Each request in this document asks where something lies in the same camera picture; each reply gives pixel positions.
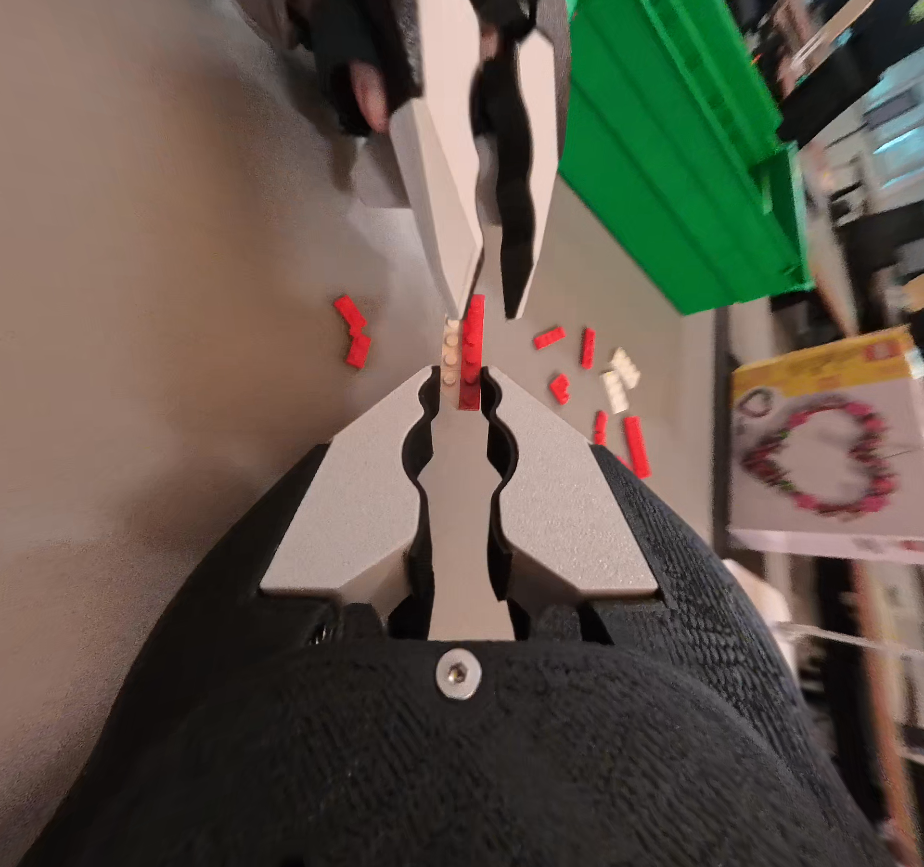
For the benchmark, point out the red notched lego corner piece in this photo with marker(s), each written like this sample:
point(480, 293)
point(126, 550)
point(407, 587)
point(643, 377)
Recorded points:
point(560, 387)

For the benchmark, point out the red lego plate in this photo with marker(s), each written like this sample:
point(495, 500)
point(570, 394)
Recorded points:
point(637, 448)
point(549, 337)
point(587, 347)

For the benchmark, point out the red and white lego assembly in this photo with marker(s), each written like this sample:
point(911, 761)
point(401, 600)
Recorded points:
point(473, 347)

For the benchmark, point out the green plastic bin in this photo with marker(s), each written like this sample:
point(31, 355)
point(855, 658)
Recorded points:
point(671, 159)

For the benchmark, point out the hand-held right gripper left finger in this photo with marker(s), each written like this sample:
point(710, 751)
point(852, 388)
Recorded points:
point(346, 506)

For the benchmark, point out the lego set box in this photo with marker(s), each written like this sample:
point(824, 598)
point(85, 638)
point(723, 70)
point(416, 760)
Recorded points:
point(816, 462)

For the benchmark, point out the person's left hand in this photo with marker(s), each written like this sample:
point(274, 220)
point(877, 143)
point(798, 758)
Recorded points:
point(372, 98)

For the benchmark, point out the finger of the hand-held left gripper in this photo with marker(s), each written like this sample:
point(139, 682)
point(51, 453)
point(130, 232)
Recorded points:
point(545, 159)
point(447, 159)

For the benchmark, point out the red angled lego piece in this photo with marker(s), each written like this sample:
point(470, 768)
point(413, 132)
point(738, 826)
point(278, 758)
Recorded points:
point(355, 336)
point(600, 428)

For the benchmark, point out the dark furniture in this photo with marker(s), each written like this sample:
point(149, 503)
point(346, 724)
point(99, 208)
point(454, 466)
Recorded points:
point(816, 101)

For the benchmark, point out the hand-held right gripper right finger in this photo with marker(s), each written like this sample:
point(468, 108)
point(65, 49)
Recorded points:
point(570, 513)

